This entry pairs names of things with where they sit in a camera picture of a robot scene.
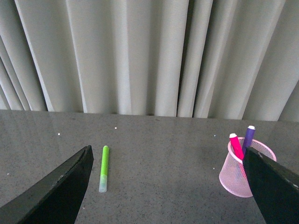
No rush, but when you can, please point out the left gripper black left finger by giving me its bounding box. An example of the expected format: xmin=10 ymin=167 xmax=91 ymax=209
xmin=0 ymin=146 xmax=93 ymax=224

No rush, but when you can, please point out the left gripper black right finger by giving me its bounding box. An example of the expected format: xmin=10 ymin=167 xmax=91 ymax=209
xmin=242 ymin=147 xmax=299 ymax=224

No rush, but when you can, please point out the purple marker pen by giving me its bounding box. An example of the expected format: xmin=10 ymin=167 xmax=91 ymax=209
xmin=242 ymin=126 xmax=256 ymax=155

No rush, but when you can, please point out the pink marker pen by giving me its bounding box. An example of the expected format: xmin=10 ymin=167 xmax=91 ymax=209
xmin=229 ymin=133 xmax=244 ymax=160

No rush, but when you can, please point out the pink mesh pen cup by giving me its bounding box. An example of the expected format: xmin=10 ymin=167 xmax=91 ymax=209
xmin=219 ymin=139 xmax=277 ymax=198

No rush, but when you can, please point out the green marker pen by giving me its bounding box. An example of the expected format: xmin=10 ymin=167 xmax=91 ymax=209
xmin=99 ymin=146 xmax=109 ymax=193

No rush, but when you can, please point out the white pleated curtain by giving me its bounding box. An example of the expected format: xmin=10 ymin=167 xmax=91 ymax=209
xmin=0 ymin=0 xmax=299 ymax=121

